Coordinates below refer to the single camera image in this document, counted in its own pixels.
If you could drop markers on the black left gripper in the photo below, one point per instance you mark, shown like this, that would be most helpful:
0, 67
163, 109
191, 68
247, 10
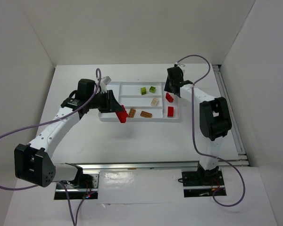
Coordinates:
109, 101

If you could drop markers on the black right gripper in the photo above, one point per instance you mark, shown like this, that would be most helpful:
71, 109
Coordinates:
170, 85

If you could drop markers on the red rounded lego brick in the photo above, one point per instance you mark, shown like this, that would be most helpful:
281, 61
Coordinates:
122, 115

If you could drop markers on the red stepped lego brick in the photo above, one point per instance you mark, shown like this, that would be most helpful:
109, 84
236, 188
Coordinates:
169, 97

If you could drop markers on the orange lego plate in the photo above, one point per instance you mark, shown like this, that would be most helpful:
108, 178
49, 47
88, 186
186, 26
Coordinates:
145, 114
131, 113

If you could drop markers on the lime green lego brick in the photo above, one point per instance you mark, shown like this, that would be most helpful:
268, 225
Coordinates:
152, 89
143, 91

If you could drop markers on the red square lego brick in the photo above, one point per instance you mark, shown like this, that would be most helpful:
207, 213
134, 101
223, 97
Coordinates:
170, 112

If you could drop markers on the cream lego plate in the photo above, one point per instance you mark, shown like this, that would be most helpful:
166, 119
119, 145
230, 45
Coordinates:
154, 102

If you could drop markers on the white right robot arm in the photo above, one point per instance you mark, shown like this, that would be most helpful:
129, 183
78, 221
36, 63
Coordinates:
214, 120

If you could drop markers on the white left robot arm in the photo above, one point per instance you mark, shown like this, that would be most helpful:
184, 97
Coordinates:
33, 161

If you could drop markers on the white divided sorting tray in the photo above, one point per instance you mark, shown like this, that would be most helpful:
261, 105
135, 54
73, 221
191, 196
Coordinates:
128, 94

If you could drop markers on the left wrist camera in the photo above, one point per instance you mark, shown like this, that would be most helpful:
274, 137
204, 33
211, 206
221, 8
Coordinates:
103, 84

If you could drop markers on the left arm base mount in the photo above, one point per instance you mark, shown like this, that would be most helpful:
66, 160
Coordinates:
87, 186

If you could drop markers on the aluminium rail front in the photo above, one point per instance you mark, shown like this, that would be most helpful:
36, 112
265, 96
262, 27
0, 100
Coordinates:
93, 168

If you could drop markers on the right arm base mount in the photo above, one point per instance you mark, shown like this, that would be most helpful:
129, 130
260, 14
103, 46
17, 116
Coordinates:
193, 186

